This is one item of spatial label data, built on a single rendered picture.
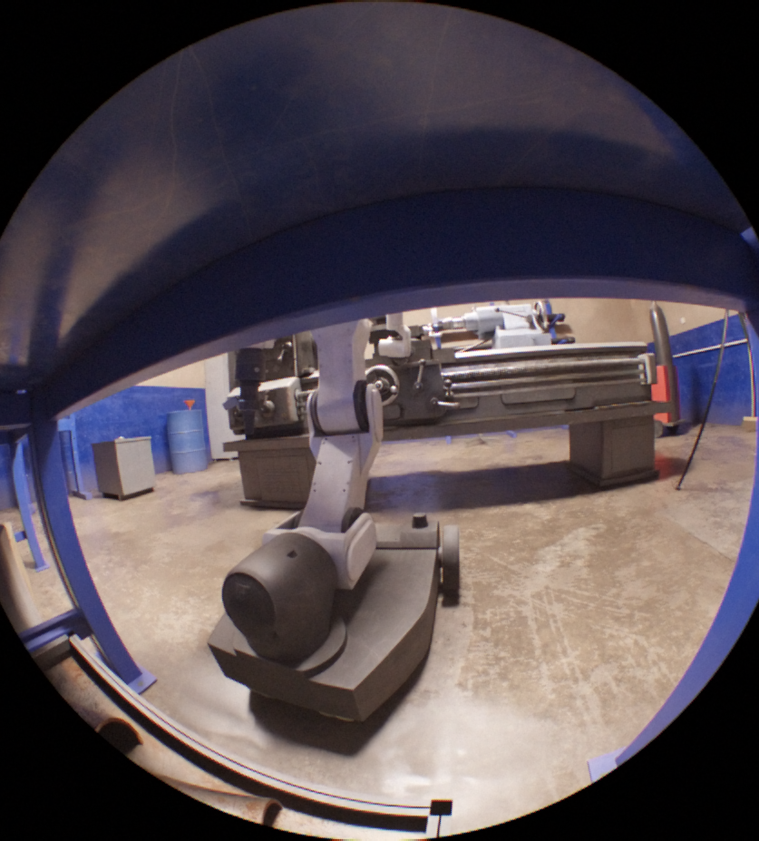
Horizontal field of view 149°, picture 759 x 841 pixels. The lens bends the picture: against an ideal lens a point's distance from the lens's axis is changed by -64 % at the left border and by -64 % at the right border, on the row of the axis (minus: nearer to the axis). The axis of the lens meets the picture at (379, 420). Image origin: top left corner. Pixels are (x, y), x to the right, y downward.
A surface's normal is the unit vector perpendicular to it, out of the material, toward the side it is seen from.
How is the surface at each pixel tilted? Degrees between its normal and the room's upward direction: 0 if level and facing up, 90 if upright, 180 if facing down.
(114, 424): 90
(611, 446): 90
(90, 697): 0
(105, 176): 180
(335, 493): 48
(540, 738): 0
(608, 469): 90
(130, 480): 90
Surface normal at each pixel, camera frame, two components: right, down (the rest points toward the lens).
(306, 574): 0.74, -0.62
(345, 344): -0.25, -0.07
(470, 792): -0.10, -0.99
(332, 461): -0.25, -0.62
